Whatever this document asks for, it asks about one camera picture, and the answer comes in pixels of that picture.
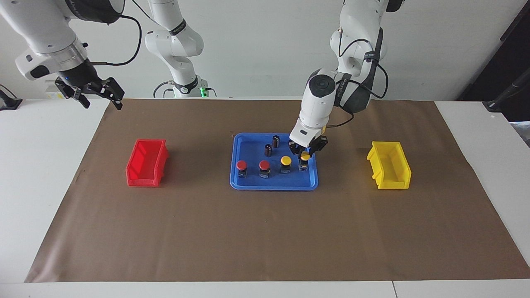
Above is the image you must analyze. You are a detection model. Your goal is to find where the red plastic bin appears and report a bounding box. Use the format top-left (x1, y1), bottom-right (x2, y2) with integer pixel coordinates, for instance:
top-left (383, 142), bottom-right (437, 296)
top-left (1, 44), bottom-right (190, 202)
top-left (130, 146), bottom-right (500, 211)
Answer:
top-left (125, 138), bottom-right (170, 187)

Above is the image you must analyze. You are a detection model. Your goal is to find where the black camera stand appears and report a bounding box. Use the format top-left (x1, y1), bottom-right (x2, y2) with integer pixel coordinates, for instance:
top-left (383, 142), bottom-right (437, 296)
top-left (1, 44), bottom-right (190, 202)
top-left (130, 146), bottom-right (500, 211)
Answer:
top-left (482, 68), bottom-right (530, 113)

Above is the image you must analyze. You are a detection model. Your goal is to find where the white box with yellow label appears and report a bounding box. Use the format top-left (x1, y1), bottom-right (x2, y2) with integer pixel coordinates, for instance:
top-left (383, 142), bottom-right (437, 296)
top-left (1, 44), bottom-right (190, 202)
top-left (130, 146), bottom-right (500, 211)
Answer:
top-left (46, 81), bottom-right (69, 99)

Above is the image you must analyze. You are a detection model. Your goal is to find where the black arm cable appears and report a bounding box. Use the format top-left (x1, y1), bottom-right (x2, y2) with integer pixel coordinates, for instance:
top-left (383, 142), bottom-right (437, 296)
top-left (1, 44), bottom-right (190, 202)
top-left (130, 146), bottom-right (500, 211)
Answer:
top-left (89, 14), bottom-right (142, 67)
top-left (325, 25), bottom-right (390, 129)

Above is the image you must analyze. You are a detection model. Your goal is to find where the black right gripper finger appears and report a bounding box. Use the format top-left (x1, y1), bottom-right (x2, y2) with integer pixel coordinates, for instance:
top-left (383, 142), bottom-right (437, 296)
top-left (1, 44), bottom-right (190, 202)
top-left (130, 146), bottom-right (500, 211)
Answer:
top-left (55, 77), bottom-right (91, 109)
top-left (93, 77), bottom-right (125, 111)

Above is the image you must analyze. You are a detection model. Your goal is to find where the blue plastic tray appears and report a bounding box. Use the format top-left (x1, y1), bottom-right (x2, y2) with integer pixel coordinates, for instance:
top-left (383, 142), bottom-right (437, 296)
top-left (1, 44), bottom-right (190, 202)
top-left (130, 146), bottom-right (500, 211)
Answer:
top-left (230, 132), bottom-right (319, 191)

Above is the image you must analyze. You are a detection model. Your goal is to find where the black clamp at table edge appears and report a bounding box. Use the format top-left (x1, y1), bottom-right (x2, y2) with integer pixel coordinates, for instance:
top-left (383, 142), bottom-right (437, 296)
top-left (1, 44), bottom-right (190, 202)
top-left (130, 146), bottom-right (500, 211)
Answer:
top-left (0, 85), bottom-right (22, 111)

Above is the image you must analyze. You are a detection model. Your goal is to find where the brown paper table mat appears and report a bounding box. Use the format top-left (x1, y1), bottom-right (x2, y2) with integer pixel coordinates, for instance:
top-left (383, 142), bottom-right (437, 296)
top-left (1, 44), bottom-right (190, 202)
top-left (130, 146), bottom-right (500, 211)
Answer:
top-left (24, 98), bottom-right (530, 284)

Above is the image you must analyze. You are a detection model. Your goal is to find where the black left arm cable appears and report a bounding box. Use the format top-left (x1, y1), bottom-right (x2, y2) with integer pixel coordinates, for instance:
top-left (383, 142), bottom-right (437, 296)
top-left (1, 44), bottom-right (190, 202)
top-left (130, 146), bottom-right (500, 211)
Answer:
top-left (325, 25), bottom-right (390, 129)

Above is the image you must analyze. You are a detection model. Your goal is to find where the black right base cable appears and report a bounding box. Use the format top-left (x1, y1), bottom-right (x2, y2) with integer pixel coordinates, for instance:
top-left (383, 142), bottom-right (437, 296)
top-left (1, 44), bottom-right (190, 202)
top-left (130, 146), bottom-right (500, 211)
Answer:
top-left (153, 81), bottom-right (174, 99)

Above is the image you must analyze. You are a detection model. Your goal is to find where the black backdrop panel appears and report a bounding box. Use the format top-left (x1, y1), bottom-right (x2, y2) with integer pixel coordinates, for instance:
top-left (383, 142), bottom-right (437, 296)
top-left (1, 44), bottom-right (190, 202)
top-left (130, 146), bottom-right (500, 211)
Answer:
top-left (458, 12), bottom-right (530, 123)

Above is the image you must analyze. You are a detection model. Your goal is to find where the yellow plastic bin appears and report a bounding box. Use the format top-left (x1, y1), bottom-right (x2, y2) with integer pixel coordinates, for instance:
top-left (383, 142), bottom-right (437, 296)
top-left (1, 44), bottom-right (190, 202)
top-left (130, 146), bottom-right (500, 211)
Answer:
top-left (366, 141), bottom-right (412, 190)

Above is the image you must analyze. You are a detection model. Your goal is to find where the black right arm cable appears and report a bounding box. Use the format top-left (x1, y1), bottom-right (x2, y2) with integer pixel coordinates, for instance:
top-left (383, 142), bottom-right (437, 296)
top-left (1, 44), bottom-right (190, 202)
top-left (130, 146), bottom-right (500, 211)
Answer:
top-left (89, 14), bottom-right (142, 67)

